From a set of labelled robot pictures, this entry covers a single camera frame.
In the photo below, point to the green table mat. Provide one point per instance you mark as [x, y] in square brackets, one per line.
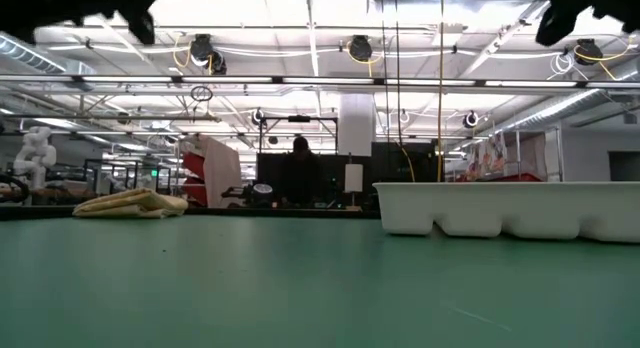
[320, 298]

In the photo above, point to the white paper sign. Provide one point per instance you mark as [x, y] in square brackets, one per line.
[354, 178]

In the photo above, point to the red bin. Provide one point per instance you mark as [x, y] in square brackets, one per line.
[520, 177]

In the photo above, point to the red and white board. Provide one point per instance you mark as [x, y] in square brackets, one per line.
[220, 168]

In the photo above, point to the round white lamp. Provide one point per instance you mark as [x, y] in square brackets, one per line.
[262, 189]

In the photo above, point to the black aluminium table frame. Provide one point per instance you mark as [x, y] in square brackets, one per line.
[225, 213]

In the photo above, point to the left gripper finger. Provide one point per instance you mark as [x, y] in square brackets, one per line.
[142, 28]

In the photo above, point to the black metal gantry frame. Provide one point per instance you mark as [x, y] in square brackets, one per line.
[299, 118]

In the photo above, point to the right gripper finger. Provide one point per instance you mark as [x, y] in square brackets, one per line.
[555, 28]

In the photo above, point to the long ceiling light bar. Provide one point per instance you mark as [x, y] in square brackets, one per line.
[225, 79]

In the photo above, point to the tall black cabinet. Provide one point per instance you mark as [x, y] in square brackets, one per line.
[390, 163]

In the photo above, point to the silver ventilation duct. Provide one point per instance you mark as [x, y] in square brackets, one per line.
[560, 108]
[25, 53]

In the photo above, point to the folded yellow checked cloth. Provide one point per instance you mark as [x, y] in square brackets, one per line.
[130, 203]

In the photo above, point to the white shelf rack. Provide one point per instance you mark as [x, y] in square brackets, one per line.
[535, 153]

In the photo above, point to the person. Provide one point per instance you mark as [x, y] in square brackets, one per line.
[300, 173]

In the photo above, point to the grey ceiling pipe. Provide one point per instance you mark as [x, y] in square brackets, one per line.
[100, 117]

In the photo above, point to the white plastic cutlery tray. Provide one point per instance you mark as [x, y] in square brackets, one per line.
[500, 208]

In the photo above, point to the black partition panel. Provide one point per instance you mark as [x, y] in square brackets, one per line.
[335, 178]

